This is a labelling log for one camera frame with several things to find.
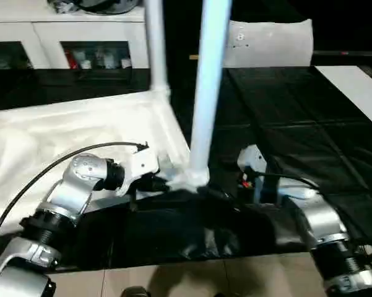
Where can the white glass-door cabinet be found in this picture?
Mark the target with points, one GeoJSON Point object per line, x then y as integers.
{"type": "Point", "coordinates": [43, 34]}

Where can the small tan label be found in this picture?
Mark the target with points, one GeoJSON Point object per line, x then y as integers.
{"type": "Point", "coordinates": [194, 57]}

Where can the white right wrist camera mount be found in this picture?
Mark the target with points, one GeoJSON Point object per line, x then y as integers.
{"type": "Point", "coordinates": [250, 157]}

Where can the black work mat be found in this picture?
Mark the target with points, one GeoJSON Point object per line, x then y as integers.
{"type": "Point", "coordinates": [297, 139]}

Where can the white flat board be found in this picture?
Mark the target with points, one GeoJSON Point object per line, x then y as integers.
{"type": "Point", "coordinates": [356, 89]}

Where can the small white cup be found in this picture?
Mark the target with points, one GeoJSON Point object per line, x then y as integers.
{"type": "Point", "coordinates": [125, 63]}
{"type": "Point", "coordinates": [86, 64]}

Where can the dark crumpled small pile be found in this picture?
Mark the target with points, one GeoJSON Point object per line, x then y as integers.
{"type": "Point", "coordinates": [63, 5]}

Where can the white plastic table leg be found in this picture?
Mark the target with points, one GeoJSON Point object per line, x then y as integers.
{"type": "Point", "coordinates": [210, 77]}
{"type": "Point", "coordinates": [156, 46]}

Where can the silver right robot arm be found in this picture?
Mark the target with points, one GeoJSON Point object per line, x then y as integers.
{"type": "Point", "coordinates": [322, 216]}

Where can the black bar red light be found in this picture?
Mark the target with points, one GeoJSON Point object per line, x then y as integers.
{"type": "Point", "coordinates": [346, 53]}

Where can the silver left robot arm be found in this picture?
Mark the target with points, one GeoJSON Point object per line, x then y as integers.
{"type": "Point", "coordinates": [80, 173]}

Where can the red bottle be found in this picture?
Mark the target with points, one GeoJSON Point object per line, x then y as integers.
{"type": "Point", "coordinates": [70, 59]}

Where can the black tall cabinet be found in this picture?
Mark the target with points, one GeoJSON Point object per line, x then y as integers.
{"type": "Point", "coordinates": [182, 31]}

